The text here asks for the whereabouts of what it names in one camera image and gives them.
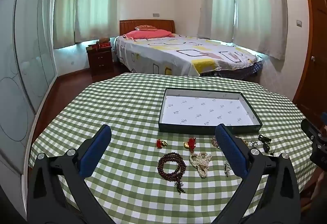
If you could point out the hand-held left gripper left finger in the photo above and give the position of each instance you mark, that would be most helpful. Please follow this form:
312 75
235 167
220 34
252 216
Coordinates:
95 147

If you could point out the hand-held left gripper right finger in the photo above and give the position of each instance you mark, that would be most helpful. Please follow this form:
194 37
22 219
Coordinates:
231 152

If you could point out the silver rhinestone brooch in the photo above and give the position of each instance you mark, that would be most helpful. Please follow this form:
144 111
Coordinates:
226 168

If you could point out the gold pearl flower brooch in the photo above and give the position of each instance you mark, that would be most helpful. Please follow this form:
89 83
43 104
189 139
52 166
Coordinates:
216 142

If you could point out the red knot gold charm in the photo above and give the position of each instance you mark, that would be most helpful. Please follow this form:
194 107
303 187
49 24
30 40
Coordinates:
190 142

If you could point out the dark green shallow box tray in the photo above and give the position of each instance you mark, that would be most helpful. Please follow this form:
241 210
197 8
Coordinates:
204 111

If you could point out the small red gold charm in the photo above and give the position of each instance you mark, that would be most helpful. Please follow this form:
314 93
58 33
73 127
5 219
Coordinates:
161 143

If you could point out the green checked tablecloth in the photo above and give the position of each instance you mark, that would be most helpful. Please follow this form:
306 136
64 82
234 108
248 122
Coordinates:
127 104

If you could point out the dark wooden nightstand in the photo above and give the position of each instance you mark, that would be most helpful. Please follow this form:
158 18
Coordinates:
101 62

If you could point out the red gift box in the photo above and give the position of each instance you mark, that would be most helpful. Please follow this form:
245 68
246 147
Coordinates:
105 45

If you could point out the brown plush object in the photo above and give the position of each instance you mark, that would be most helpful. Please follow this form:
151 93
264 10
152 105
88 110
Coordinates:
104 40

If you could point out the white yellow printed bedspread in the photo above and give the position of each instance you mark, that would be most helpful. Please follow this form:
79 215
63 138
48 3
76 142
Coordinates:
184 53

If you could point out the brown wooden door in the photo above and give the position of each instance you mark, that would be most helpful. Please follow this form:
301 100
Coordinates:
315 35

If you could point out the glass sliding wardrobe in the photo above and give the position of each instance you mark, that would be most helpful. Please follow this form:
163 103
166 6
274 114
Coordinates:
23 60

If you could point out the pink pillow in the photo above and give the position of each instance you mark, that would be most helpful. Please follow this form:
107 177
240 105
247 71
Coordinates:
145 34

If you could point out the wooden bed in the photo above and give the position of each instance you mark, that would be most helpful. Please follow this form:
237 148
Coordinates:
127 25

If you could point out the red patterned pillow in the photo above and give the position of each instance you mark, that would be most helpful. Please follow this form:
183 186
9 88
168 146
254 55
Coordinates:
145 27

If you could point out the white light switch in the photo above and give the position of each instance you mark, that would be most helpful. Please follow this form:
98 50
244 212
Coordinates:
299 22

